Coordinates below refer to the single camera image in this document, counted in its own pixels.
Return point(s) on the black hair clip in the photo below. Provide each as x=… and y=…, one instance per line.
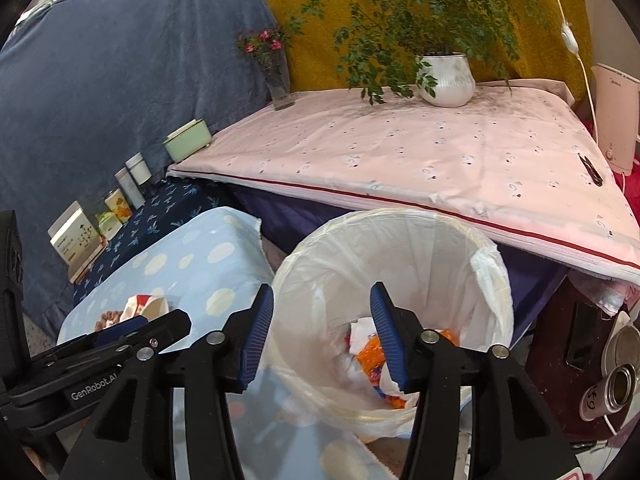
x=591, y=170

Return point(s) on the glass vase with flowers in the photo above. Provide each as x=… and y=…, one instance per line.
x=267, y=49

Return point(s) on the white green small box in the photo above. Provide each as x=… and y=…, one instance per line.
x=108, y=224

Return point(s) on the white potted green plant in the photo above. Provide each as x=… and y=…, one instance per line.
x=388, y=45

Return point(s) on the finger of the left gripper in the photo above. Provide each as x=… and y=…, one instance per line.
x=117, y=331

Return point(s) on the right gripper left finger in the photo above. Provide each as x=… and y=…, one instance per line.
x=130, y=435

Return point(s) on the white card box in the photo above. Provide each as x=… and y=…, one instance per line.
x=76, y=240

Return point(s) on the blue velvet backdrop cloth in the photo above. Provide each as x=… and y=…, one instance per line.
x=89, y=83

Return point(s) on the yellow backdrop cloth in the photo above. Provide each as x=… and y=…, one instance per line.
x=556, y=51

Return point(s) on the orange printed small box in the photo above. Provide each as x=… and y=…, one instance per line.
x=117, y=203

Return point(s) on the white paper towel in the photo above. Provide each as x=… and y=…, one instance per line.
x=359, y=334

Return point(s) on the pink bed sheet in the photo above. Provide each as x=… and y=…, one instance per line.
x=506, y=162

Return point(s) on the light blue patterned tablecloth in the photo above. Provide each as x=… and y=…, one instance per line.
x=209, y=268

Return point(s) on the white jar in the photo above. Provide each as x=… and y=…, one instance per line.
x=138, y=169

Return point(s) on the pink electric kettle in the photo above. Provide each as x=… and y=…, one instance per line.
x=617, y=117

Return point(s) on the mint green tissue box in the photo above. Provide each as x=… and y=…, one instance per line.
x=187, y=140

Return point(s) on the white tall bottle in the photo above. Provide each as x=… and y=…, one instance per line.
x=133, y=194

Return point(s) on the white lined trash bin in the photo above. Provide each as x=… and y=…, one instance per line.
x=444, y=270

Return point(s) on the navy floral cloth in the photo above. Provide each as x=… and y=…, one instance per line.
x=175, y=202

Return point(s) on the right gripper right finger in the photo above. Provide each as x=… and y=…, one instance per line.
x=514, y=434

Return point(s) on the metal can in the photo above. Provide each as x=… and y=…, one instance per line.
x=610, y=395

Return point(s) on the orange plastic bag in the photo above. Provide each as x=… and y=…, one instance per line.
x=372, y=363

